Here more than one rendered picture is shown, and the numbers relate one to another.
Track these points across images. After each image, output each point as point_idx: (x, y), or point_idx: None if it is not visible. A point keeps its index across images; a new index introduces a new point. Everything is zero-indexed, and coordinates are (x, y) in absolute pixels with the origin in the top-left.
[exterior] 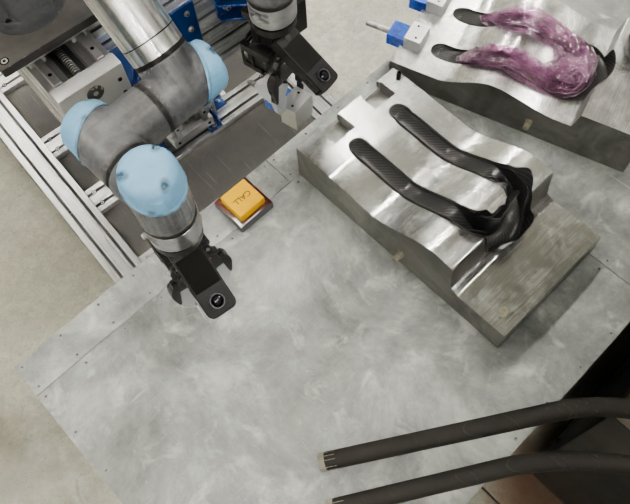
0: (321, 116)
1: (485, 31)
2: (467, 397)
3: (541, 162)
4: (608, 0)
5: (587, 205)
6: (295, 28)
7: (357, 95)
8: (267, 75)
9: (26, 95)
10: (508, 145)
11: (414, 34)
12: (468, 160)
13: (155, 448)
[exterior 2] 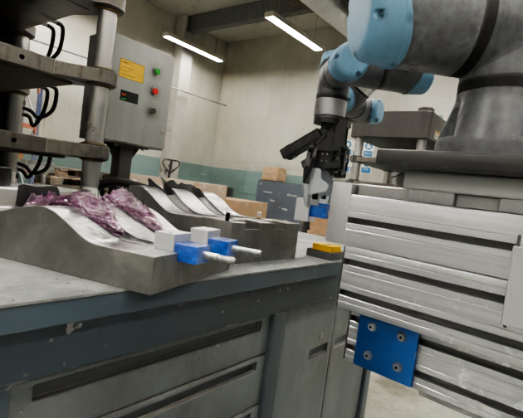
0: (288, 267)
1: (126, 227)
2: None
3: (135, 185)
4: None
5: None
6: (314, 129)
7: (258, 268)
8: (328, 172)
9: None
10: (151, 193)
11: (209, 228)
12: (178, 206)
13: (324, 239)
